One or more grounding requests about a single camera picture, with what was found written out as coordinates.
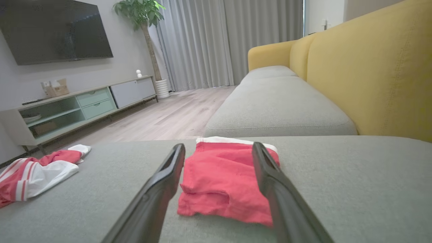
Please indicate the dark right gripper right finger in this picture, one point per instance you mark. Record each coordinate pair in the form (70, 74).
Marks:
(283, 202)

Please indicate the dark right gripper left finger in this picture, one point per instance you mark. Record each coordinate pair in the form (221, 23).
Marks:
(158, 192)

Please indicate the red shorts with white stripe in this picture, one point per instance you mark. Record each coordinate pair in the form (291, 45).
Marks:
(219, 175)

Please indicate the red and white numbered jersey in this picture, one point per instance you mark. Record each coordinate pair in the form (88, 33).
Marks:
(44, 175)

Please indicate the grey sofa seat cushion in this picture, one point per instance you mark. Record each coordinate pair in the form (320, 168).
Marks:
(354, 189)
(268, 71)
(280, 108)

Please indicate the white ribbed plant pot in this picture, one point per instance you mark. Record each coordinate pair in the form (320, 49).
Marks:
(162, 89)

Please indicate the white and green TV cabinet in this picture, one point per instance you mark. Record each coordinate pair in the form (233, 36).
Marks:
(128, 92)

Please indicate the small white figurine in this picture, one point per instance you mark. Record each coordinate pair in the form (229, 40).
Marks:
(139, 73)

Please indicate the wooden tissue box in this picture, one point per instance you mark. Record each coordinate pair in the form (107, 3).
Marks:
(57, 89)

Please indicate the stack of white plates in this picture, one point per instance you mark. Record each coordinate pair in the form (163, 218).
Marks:
(32, 118)

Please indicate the light grey sheer curtain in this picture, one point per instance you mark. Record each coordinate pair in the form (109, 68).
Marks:
(195, 47)

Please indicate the yellow sofa backrest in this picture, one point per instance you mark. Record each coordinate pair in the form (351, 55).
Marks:
(371, 67)

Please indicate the dark grey curtain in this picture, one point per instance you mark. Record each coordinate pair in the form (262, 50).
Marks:
(263, 27)

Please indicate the green potted tree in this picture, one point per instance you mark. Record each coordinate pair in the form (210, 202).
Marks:
(141, 13)

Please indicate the black flat screen television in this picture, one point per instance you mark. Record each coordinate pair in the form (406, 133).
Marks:
(54, 30)

